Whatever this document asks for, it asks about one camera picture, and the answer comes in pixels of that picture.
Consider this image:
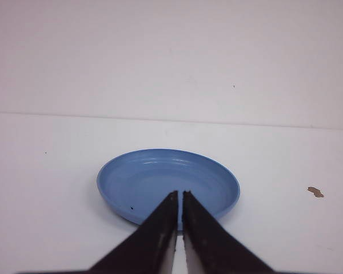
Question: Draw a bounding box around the blue round plate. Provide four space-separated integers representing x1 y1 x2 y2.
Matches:
97 148 241 224

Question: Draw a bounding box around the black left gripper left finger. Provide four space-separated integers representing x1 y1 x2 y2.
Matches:
89 191 178 273

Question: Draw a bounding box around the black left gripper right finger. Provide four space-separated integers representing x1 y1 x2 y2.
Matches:
182 191 274 273

